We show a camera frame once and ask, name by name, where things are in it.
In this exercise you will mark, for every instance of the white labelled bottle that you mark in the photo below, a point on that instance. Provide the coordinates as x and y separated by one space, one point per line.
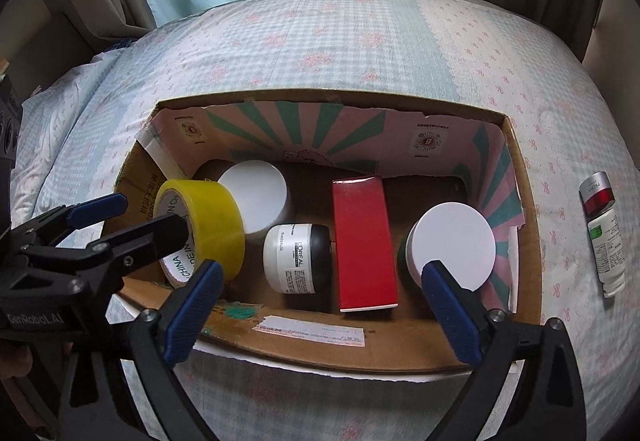
607 251

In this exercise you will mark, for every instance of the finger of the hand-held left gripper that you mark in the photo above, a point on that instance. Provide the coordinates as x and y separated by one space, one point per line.
97 211
150 238

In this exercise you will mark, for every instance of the red rectangular box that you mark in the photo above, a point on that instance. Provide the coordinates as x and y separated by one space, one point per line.
365 241

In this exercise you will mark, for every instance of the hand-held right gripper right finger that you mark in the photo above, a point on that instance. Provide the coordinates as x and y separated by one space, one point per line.
450 316

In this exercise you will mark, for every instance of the yellow tape roll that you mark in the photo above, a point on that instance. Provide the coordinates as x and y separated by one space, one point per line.
220 221

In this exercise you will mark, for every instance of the black and white jar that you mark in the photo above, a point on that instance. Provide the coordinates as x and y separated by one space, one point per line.
295 261

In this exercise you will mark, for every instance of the checked floral bedsheet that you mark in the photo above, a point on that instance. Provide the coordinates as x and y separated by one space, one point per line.
350 36

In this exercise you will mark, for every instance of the white-lidded round jar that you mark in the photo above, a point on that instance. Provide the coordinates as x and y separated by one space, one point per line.
452 241
257 196

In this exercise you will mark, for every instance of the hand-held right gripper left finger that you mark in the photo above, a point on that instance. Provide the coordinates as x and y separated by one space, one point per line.
192 316

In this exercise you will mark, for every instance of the checked blue pillow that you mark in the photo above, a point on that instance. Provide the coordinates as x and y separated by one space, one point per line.
55 131

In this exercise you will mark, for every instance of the cardboard box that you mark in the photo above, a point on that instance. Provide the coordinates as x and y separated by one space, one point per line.
310 331

